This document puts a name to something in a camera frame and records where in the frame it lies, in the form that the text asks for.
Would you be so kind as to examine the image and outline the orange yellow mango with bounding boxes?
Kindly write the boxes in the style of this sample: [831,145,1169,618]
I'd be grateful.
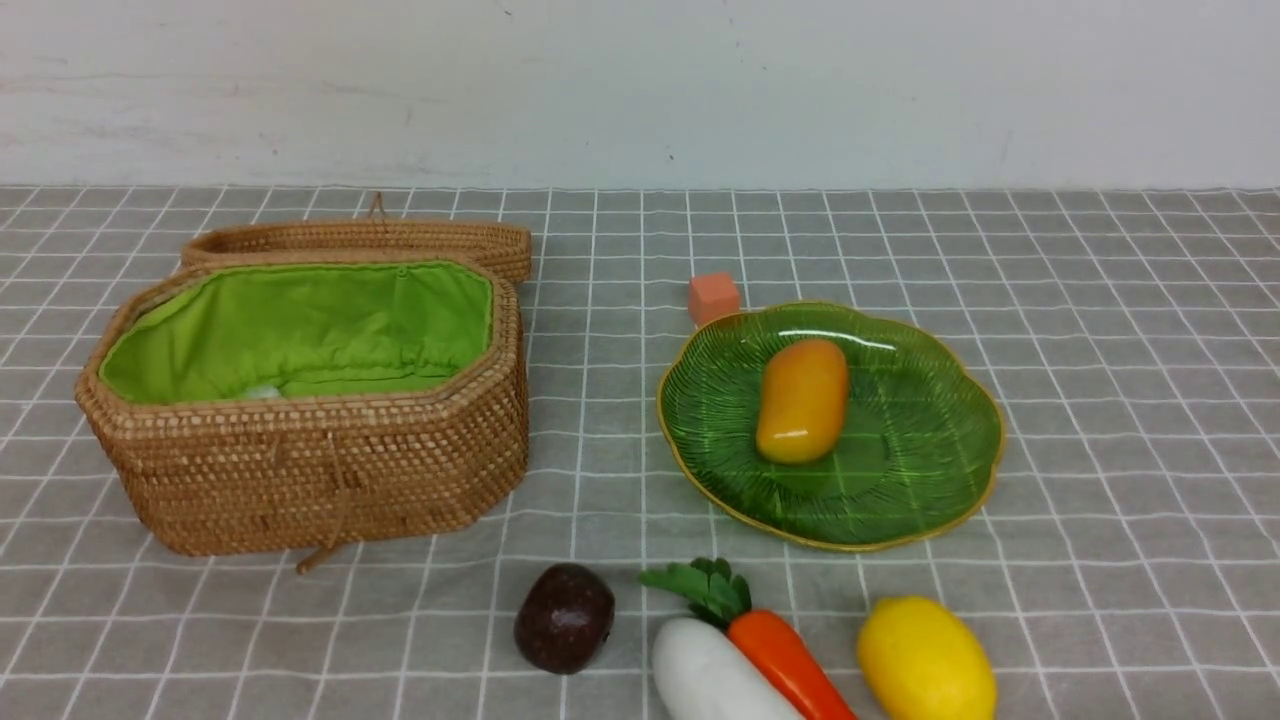
[755,338,850,465]

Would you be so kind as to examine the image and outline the dark purple passion fruit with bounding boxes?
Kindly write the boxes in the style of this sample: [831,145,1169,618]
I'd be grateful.
[513,562,616,676]

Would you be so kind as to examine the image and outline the white radish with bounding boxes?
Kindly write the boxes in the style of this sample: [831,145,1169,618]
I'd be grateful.
[650,618,803,719]

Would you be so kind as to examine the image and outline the orange carrot green leaves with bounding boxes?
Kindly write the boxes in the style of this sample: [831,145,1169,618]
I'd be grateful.
[637,557,858,720]

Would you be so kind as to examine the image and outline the yellow lemon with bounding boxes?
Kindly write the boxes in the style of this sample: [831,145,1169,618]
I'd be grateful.
[856,594,998,719]

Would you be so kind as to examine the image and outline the small orange cube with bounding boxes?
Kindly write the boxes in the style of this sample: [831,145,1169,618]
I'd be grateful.
[687,272,741,327]

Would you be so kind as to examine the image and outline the woven rattan basket lid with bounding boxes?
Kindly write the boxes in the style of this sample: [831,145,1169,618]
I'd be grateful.
[180,192,532,284]

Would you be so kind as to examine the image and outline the green glass leaf plate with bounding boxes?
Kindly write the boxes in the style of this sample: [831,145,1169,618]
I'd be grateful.
[655,301,1007,553]

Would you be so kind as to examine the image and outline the woven rattan basket green lining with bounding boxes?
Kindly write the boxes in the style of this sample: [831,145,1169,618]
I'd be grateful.
[74,251,530,573]

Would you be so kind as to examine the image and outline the grey checked tablecloth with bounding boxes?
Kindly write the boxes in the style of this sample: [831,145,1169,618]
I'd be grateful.
[1,186,1279,719]

